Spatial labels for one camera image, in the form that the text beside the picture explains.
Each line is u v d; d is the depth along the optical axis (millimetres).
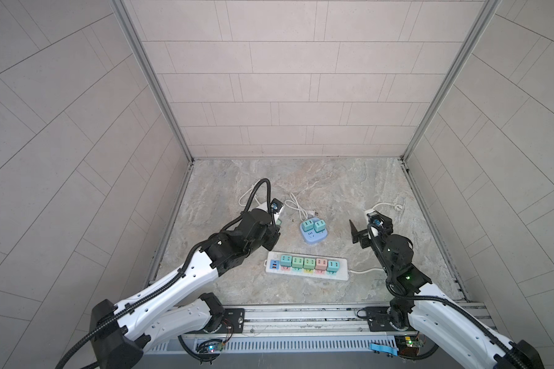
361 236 701
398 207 963
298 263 771
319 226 862
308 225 866
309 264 771
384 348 654
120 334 368
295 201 979
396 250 577
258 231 548
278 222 711
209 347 653
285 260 771
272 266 805
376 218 645
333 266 769
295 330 708
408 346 679
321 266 771
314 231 885
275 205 617
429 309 528
